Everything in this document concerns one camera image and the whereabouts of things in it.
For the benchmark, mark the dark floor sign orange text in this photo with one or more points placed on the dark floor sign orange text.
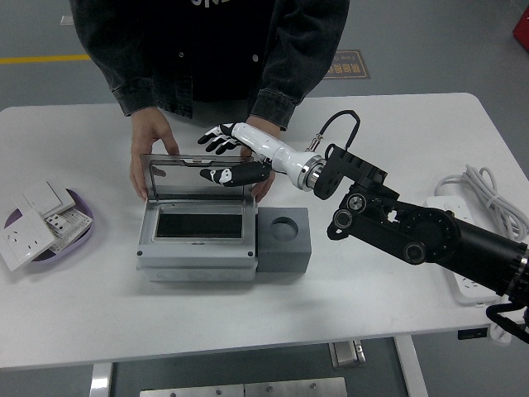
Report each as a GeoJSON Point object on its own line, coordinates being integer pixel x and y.
{"type": "Point", "coordinates": [356, 66]}

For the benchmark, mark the white wall switch plate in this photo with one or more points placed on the white wall switch plate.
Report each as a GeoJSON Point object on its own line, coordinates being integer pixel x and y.
{"type": "Point", "coordinates": [47, 196]}

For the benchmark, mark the white wall socket plate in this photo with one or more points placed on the white wall socket plate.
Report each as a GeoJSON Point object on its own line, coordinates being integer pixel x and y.
{"type": "Point", "coordinates": [20, 244]}

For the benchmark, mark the white perforated socket module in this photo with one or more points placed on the white perforated socket module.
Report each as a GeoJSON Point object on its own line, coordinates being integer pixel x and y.
{"type": "Point", "coordinates": [68, 225]}

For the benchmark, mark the white table leg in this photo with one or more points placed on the white table leg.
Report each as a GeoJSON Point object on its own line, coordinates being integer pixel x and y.
{"type": "Point", "coordinates": [409, 372]}
{"type": "Point", "coordinates": [100, 380]}

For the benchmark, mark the black table control box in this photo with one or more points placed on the black table control box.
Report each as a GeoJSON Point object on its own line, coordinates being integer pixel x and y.
{"type": "Point", "coordinates": [472, 333]}

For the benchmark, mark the grey box with clear lid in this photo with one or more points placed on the grey box with clear lid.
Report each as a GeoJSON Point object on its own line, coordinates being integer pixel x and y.
{"type": "Point", "coordinates": [198, 259]}

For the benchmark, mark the person's left hand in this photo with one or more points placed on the person's left hand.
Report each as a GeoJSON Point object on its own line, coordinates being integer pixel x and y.
{"type": "Point", "coordinates": [262, 192]}

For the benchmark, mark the grey metal base plate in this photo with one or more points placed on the grey metal base plate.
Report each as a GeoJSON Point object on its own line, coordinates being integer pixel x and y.
{"type": "Point", "coordinates": [244, 388]}

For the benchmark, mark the grey metal table bracket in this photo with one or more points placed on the grey metal table bracket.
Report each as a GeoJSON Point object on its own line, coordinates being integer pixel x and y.
{"type": "Point", "coordinates": [347, 355]}

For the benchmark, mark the person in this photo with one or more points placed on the person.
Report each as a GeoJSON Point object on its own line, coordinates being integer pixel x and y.
{"type": "Point", "coordinates": [215, 49]}

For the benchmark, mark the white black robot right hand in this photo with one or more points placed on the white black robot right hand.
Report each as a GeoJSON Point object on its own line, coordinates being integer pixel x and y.
{"type": "Point", "coordinates": [264, 144]}

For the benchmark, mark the grey cube with round hole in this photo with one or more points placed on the grey cube with round hole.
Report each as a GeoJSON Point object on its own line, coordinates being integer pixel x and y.
{"type": "Point", "coordinates": [285, 259]}

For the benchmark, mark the person's right hand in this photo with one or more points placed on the person's right hand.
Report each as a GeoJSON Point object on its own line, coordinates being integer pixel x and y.
{"type": "Point", "coordinates": [149, 136]}

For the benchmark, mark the purple tray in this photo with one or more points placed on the purple tray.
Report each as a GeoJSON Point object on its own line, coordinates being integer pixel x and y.
{"type": "Point", "coordinates": [62, 257]}

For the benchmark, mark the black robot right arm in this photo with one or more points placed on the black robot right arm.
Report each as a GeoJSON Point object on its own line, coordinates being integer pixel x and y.
{"type": "Point", "coordinates": [434, 235]}

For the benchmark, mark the red crate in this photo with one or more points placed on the red crate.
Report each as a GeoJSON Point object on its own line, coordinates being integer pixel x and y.
{"type": "Point", "coordinates": [522, 29]}

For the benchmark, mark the yellow floor tape line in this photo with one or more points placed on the yellow floor tape line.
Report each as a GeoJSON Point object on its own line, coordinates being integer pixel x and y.
{"type": "Point", "coordinates": [41, 59]}

